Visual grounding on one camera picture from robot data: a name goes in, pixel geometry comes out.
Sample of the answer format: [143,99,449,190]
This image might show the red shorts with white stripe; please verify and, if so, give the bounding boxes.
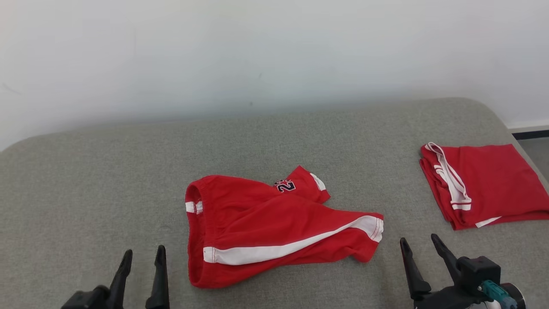
[185,165,385,289]

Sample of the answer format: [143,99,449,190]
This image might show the black baseboard strip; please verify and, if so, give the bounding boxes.
[512,130,549,140]

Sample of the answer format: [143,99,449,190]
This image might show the grey fabric sofa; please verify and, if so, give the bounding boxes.
[0,97,549,309]

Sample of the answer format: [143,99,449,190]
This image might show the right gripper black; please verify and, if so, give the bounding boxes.
[400,233,486,309]

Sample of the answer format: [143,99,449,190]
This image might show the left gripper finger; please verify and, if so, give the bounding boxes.
[107,249,133,309]
[145,245,170,309]

